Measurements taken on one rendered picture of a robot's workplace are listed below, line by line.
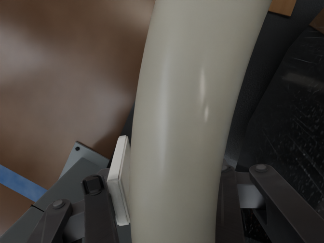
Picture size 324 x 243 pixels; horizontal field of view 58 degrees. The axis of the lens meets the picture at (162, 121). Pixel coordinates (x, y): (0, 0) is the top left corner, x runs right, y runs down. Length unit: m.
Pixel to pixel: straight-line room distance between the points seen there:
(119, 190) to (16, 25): 1.24
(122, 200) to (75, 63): 1.11
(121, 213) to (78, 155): 1.18
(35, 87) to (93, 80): 0.26
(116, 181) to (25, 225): 0.83
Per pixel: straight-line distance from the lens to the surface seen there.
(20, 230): 0.96
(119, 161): 0.18
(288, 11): 1.15
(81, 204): 0.17
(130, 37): 1.18
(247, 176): 0.16
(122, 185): 0.17
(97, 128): 1.28
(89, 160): 1.34
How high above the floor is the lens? 1.14
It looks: 72 degrees down
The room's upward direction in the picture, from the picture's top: 153 degrees counter-clockwise
